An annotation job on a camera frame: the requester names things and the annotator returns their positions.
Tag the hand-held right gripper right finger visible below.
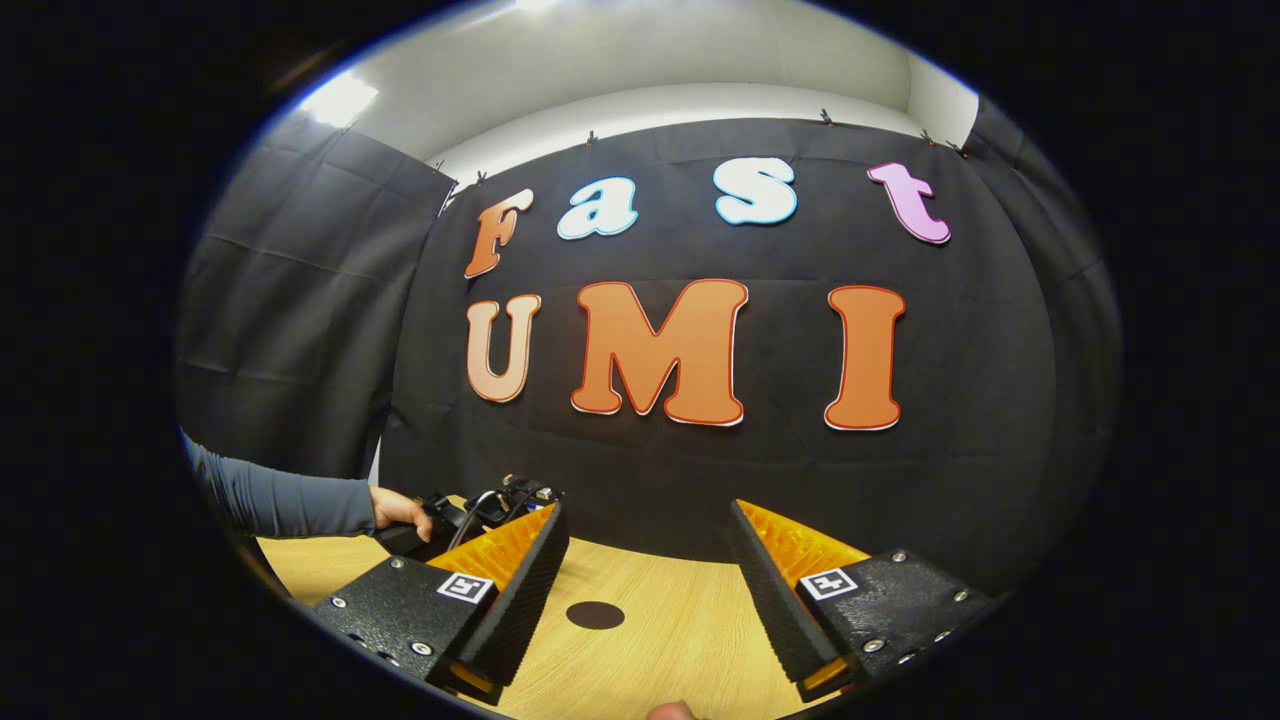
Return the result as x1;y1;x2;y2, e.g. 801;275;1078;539
728;498;1001;701

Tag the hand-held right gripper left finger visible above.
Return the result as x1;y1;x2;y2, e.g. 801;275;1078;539
310;500;571;706

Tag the wooden desktop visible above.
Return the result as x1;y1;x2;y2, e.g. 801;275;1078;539
255;495;871;720

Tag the black backdrop cloth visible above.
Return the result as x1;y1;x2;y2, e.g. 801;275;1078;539
175;95;1121;601

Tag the ceiling light panel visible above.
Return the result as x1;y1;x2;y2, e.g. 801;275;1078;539
300;72;381;127

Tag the black cable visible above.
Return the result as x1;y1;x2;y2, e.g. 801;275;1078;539
447;488;503;549

